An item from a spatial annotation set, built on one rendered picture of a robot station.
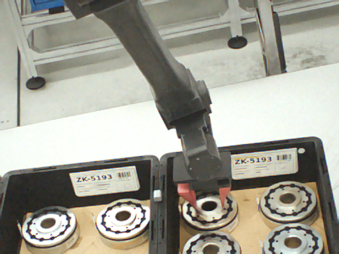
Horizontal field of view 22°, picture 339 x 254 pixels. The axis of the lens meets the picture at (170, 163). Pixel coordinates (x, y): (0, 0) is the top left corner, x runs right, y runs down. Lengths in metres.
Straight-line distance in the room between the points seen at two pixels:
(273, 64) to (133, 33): 1.15
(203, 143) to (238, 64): 2.08
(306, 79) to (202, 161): 0.79
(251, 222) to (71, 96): 1.94
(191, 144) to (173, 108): 0.07
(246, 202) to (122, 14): 0.61
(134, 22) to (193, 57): 2.36
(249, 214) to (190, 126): 0.27
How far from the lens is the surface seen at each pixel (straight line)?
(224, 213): 1.59
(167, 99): 1.37
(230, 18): 3.49
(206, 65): 3.48
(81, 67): 3.62
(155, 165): 1.61
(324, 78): 2.15
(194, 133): 1.41
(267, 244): 1.53
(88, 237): 1.65
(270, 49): 2.31
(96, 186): 1.67
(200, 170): 1.41
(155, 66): 1.28
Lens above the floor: 1.97
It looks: 40 degrees down
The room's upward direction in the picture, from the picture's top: 11 degrees counter-clockwise
